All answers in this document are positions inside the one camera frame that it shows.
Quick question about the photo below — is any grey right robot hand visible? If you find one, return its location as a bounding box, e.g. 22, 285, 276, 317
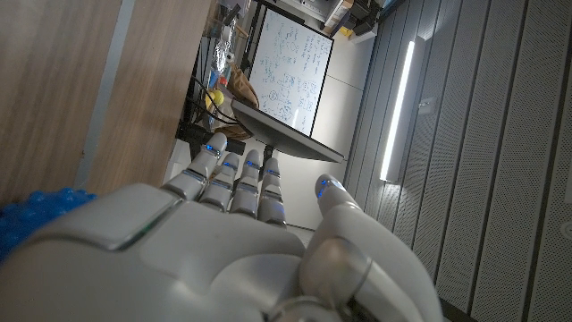
0, 131, 446, 322

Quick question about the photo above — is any yellow ball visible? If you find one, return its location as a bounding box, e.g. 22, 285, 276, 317
205, 88, 225, 112

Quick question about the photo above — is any computer monitor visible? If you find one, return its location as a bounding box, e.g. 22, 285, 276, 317
230, 97, 346, 165

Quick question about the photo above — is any whiteboard with writing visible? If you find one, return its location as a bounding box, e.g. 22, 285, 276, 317
248, 6, 335, 138

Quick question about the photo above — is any long ceiling light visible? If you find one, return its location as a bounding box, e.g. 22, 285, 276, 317
378, 39, 416, 183

